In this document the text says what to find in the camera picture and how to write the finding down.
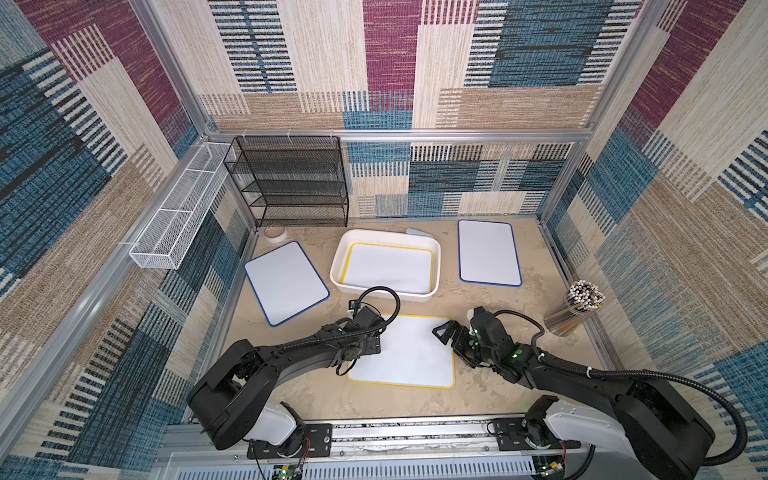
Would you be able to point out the white plastic storage box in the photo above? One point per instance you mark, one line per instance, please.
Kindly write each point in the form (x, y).
(384, 238)

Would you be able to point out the aluminium front rail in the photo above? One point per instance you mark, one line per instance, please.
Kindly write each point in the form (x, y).
(442, 438)

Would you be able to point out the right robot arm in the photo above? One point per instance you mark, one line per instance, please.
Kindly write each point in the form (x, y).
(638, 413)

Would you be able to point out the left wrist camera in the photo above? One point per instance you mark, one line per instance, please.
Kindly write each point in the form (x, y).
(367, 317)

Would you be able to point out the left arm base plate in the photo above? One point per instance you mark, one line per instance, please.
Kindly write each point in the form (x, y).
(312, 440)

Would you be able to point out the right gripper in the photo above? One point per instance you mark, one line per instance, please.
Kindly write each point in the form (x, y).
(466, 339)

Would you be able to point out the black wire mesh shelf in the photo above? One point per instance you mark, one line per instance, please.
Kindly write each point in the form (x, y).
(290, 181)

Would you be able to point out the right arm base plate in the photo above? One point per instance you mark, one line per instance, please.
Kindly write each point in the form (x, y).
(518, 434)

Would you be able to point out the blue-framed whiteboard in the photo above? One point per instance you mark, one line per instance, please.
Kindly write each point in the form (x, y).
(487, 253)
(285, 283)

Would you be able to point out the cup of pencils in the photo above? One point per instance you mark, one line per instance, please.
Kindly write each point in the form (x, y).
(580, 302)

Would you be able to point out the tape roll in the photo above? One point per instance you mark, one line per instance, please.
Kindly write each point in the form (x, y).
(274, 233)

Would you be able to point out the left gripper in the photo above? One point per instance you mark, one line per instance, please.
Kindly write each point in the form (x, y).
(376, 347)

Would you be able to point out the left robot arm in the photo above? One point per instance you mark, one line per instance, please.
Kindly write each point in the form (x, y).
(231, 395)

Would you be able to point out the white wire mesh basket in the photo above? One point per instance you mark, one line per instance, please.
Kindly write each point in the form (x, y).
(166, 239)

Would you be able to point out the yellow-framed whiteboard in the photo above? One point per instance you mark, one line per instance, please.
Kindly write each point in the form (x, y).
(406, 270)
(410, 356)

